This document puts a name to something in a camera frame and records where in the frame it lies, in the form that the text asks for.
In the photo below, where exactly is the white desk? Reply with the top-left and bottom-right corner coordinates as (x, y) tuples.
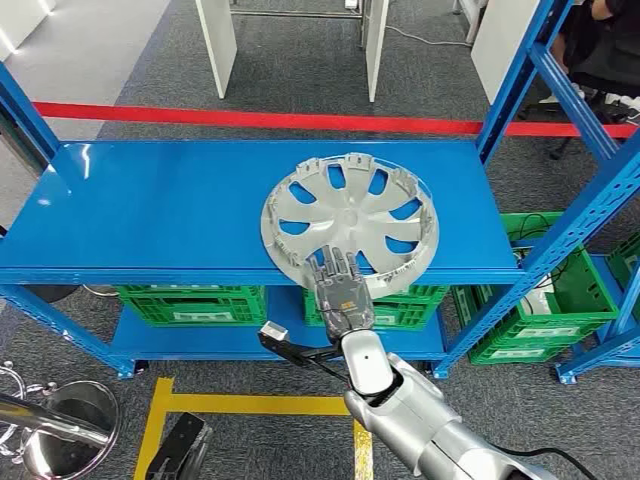
(469, 0), (547, 107)
(195, 0), (390, 104)

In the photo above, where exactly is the thin black cable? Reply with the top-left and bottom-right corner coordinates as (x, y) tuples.
(509, 213), (576, 296)

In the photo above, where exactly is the white device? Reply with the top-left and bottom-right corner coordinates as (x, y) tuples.
(519, 274), (556, 316)

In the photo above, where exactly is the black stanchion post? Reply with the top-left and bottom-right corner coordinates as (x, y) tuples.
(23, 284), (82, 305)

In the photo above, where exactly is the black right camera bracket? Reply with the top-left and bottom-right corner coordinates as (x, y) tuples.
(257, 329), (351, 386)

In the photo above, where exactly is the silver plastic wheel cover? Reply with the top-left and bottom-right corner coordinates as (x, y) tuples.
(260, 152), (441, 301)

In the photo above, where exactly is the red barrier belt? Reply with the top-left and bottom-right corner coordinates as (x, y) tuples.
(32, 100), (640, 140)

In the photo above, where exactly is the yellow floor tape square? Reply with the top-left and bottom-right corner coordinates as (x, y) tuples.
(134, 377), (374, 480)

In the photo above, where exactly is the white floor cable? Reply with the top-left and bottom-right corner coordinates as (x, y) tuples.
(385, 25), (473, 49)

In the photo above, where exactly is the white cabinet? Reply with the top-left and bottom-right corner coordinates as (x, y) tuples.
(0, 0), (56, 62)

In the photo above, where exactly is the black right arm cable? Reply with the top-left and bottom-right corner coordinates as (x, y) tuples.
(492, 447), (586, 480)

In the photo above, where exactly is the person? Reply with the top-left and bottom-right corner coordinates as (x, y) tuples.
(549, 0), (640, 111)

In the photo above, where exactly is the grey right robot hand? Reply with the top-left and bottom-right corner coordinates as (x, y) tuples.
(306, 246), (376, 342)

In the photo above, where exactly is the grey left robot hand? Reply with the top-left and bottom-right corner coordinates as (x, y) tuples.
(177, 427), (214, 480)

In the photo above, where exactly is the black stool chrome base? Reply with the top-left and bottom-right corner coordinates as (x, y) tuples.
(0, 360), (56, 465)

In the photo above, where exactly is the green plastic crate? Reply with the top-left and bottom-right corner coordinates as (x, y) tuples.
(302, 284), (450, 331)
(607, 231), (640, 293)
(451, 211), (620, 367)
(115, 284), (269, 328)

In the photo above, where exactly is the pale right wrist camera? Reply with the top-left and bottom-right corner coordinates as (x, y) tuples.
(258, 320), (291, 346)

